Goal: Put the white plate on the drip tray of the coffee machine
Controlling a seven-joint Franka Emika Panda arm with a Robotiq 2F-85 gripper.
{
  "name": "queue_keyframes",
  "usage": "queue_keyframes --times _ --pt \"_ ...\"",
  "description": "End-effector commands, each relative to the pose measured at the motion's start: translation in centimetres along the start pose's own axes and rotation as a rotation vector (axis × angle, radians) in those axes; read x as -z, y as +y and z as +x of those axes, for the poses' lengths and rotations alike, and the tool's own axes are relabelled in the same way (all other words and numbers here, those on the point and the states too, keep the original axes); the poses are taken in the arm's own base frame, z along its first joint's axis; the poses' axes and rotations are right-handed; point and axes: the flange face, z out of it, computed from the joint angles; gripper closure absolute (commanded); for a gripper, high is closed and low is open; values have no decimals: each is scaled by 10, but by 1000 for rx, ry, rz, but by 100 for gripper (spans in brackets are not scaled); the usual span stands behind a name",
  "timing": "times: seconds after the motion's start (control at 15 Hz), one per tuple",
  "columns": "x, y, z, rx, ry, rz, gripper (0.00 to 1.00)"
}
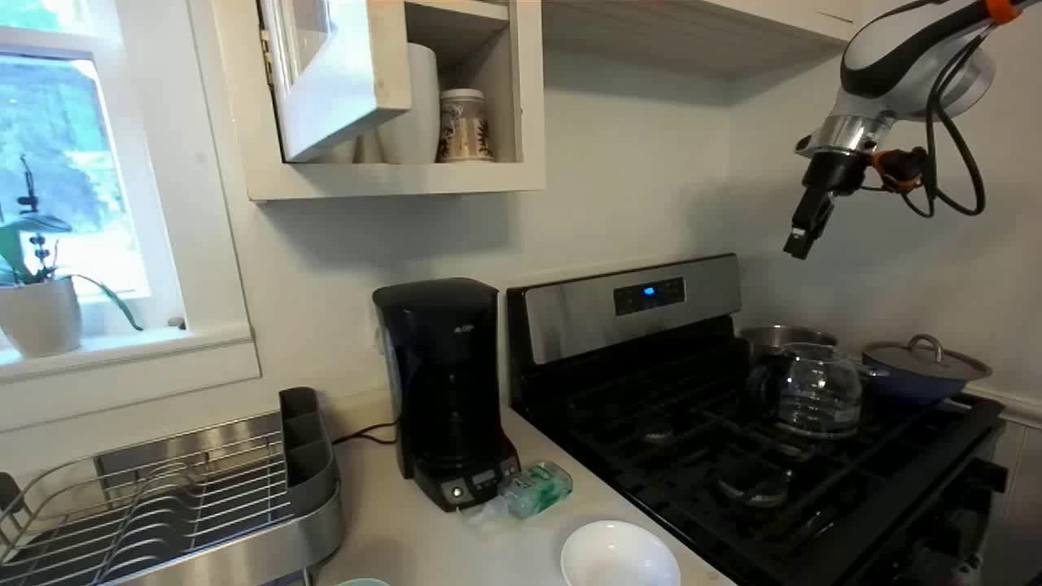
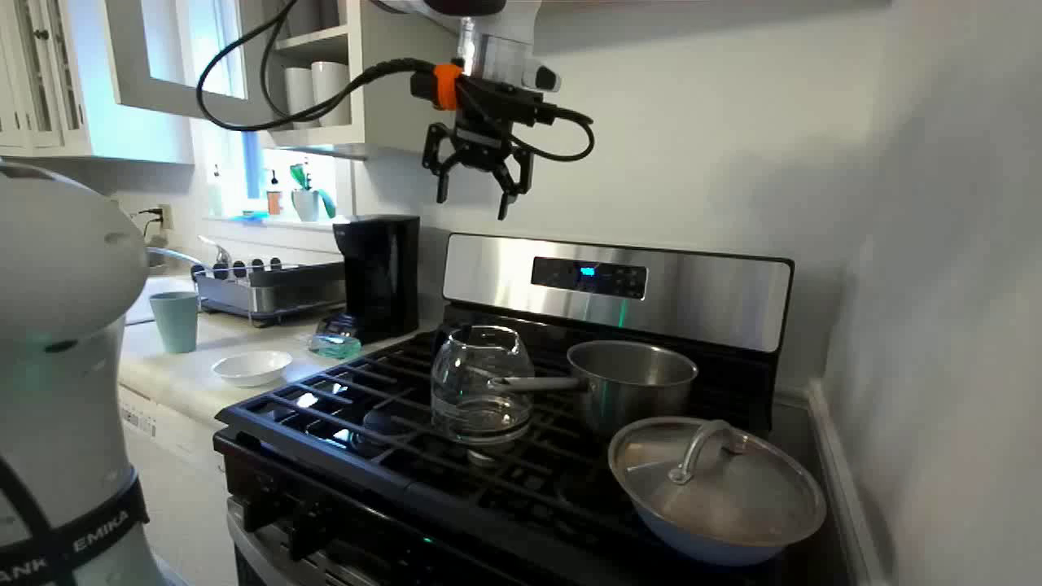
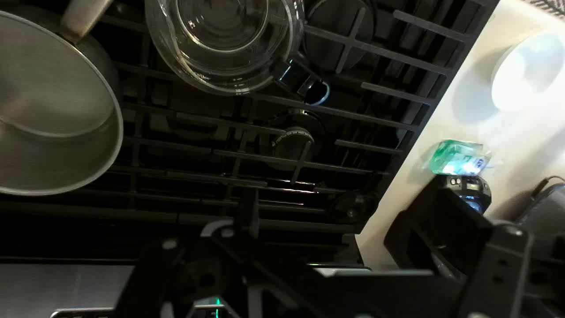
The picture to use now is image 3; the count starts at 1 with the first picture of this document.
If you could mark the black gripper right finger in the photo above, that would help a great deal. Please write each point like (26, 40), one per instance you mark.
(443, 230)

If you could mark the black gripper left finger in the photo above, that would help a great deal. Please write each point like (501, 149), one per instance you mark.
(204, 278)

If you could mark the white plate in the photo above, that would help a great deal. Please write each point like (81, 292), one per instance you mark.
(529, 71)

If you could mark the glass coffee carafe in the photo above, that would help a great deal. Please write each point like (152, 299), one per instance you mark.
(235, 47)

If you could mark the green plastic wrapped sponge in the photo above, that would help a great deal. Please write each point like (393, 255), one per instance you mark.
(457, 158)

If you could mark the black gas stove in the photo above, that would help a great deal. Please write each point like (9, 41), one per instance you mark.
(316, 172)

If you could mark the stainless steel saucepan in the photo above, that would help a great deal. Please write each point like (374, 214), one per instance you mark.
(60, 119)

